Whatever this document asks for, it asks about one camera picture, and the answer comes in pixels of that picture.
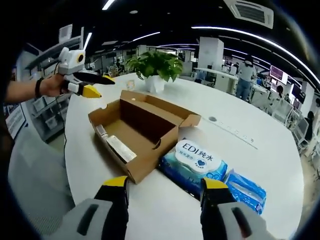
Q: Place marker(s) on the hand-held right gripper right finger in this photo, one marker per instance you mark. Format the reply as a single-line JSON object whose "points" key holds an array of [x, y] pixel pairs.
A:
{"points": [[217, 200]]}

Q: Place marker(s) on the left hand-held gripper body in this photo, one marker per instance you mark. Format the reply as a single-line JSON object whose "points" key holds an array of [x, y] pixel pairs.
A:
{"points": [[70, 61]]}

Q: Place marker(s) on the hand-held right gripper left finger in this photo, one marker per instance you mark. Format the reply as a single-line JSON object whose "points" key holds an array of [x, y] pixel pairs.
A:
{"points": [[110, 200]]}

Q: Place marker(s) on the blue tissue pack soft item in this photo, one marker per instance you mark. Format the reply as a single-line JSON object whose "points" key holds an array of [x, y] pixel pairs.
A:
{"points": [[245, 192]]}

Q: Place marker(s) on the blue wet wipes soft item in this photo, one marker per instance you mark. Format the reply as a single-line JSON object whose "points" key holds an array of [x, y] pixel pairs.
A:
{"points": [[197, 157]]}

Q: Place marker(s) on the brown cardboard shoe box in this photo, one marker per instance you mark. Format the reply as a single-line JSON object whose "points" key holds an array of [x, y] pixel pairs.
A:
{"points": [[140, 130]]}

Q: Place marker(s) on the metallic foil box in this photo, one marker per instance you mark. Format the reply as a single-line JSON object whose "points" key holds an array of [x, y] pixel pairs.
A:
{"points": [[121, 148]]}

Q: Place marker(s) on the person's left hand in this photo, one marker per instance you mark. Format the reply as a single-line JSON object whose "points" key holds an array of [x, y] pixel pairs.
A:
{"points": [[52, 86]]}

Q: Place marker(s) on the small white crumpled object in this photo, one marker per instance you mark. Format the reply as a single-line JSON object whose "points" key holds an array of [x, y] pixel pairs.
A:
{"points": [[130, 85]]}

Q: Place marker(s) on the black wristband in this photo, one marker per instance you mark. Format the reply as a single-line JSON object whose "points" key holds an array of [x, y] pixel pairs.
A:
{"points": [[39, 87]]}

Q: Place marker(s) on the storage shelf with bins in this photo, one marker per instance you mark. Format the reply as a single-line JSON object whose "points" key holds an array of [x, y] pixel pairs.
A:
{"points": [[47, 107]]}

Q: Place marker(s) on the green plant in white pot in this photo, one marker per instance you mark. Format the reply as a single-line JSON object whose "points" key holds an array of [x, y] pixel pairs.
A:
{"points": [[155, 65]]}

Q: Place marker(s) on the white table socket panel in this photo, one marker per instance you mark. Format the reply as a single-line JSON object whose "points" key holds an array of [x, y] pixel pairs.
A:
{"points": [[230, 131]]}

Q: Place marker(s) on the grey mesh office chair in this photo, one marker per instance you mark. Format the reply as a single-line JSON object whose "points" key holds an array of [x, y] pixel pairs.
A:
{"points": [[37, 180]]}

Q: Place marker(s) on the pink monitor screen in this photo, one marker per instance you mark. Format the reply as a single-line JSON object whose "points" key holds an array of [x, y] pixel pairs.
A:
{"points": [[280, 74]]}

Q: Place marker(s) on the ceiling light strip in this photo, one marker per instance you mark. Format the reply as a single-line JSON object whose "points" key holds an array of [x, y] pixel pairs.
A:
{"points": [[262, 38]]}

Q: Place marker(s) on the ceiling air conditioner vent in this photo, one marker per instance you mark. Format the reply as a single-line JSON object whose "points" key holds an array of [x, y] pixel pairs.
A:
{"points": [[250, 12]]}

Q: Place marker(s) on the blue bordered wall poster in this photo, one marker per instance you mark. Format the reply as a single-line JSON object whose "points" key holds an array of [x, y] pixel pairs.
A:
{"points": [[15, 120]]}

